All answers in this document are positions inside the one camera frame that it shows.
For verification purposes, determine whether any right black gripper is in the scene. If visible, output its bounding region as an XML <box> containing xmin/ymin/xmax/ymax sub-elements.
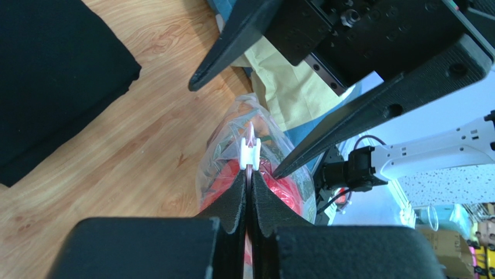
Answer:
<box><xmin>267</xmin><ymin>1</ymin><xmax>494</xmax><ymax>178</ymax></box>

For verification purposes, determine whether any black folded cloth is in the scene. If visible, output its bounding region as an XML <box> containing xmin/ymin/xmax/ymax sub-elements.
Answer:
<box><xmin>1</xmin><ymin>1</ymin><xmax>141</xmax><ymax>187</ymax></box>

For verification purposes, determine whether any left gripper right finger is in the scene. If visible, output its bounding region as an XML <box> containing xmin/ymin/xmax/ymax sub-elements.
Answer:
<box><xmin>251</xmin><ymin>173</ymin><xmax>444</xmax><ymax>278</ymax></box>

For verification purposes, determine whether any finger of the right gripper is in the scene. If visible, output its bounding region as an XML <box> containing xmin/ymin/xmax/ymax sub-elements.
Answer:
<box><xmin>188</xmin><ymin>0</ymin><xmax>282</xmax><ymax>92</ymax></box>

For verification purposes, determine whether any plaid pillow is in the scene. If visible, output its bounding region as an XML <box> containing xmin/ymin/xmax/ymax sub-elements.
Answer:
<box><xmin>206</xmin><ymin>0</ymin><xmax>372</xmax><ymax>148</ymax></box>

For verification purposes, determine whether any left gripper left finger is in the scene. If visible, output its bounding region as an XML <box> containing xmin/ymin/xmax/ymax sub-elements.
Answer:
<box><xmin>50</xmin><ymin>173</ymin><xmax>246</xmax><ymax>278</ymax></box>

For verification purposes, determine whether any red fake tomato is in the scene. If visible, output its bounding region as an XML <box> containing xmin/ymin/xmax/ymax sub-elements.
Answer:
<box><xmin>259</xmin><ymin>160</ymin><xmax>303</xmax><ymax>216</ymax></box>

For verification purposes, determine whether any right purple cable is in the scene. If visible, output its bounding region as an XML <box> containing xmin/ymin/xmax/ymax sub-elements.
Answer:
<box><xmin>352</xmin><ymin>134</ymin><xmax>388</xmax><ymax>152</ymax></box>

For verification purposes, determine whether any red fake apple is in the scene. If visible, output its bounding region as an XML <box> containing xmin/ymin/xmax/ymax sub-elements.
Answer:
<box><xmin>199</xmin><ymin>159</ymin><xmax>239</xmax><ymax>211</ymax></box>

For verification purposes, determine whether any clear zip top bag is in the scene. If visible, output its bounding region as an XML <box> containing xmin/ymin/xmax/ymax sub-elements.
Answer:
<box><xmin>196</xmin><ymin>94</ymin><xmax>318</xmax><ymax>279</ymax></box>

